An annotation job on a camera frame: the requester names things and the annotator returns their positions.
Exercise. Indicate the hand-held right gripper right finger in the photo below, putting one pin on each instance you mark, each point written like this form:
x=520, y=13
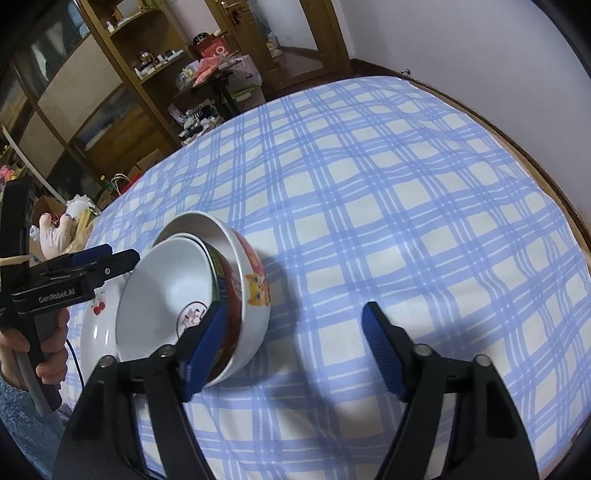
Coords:
x=383, y=350

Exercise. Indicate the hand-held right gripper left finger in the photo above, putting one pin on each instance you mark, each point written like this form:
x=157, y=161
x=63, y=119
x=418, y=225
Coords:
x=205, y=355

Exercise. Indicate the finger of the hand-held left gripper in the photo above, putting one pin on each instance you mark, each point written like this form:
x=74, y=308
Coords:
x=94, y=254
x=117, y=265

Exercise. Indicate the wide red patterned bowl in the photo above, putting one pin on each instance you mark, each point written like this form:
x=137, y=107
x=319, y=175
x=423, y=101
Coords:
x=232, y=325

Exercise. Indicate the large white bowl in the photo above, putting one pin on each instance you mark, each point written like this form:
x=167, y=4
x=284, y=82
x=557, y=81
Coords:
x=251, y=323

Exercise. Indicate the white cherry print plate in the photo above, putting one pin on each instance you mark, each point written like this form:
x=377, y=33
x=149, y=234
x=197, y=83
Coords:
x=99, y=332

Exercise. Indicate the person's left forearm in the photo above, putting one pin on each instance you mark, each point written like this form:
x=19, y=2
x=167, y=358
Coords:
x=23, y=415

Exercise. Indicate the person's left hand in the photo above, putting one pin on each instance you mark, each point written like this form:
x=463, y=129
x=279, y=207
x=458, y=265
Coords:
x=57, y=355

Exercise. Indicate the yellow plush item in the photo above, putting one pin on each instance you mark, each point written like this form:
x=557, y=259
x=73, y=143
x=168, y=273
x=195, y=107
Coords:
x=85, y=226

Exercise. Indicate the pink plush doll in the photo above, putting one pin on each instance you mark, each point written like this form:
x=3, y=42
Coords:
x=55, y=235

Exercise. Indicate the open cardboard box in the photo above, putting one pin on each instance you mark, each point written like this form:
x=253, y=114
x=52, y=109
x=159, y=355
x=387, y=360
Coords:
x=46, y=205

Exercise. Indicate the white spiky plush toy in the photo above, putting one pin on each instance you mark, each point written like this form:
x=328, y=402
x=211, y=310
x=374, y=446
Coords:
x=82, y=205

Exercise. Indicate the red paper bag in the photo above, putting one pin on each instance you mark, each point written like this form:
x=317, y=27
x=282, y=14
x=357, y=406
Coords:
x=127, y=183

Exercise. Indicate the flat-sided cardboard box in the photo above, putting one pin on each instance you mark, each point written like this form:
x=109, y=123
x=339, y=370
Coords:
x=145, y=164

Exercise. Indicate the blue plaid bed sheet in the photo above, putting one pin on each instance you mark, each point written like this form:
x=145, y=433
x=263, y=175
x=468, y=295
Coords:
x=369, y=207

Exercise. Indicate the wooden wardrobe with sliding doors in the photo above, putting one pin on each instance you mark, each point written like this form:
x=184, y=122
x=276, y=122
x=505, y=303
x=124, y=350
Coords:
x=69, y=92

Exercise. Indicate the wicker basket with plush toys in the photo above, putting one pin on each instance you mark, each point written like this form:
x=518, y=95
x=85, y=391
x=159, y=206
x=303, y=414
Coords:
x=201, y=124

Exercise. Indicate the small cluttered side table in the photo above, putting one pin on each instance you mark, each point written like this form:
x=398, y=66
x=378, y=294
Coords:
x=217, y=87

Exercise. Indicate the pink cloth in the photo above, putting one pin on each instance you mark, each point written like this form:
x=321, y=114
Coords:
x=210, y=71

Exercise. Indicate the wooden open shelf unit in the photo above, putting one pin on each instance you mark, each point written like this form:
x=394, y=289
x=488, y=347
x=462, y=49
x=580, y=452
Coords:
x=152, y=46

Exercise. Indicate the clear plastic storage box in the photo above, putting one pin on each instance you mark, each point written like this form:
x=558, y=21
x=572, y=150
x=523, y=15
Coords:
x=247, y=81

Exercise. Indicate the red box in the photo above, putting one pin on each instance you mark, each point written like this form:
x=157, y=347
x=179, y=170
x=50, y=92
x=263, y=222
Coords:
x=211, y=50

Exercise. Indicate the wooden door with glass panel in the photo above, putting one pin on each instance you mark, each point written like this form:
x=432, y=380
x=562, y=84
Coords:
x=286, y=32

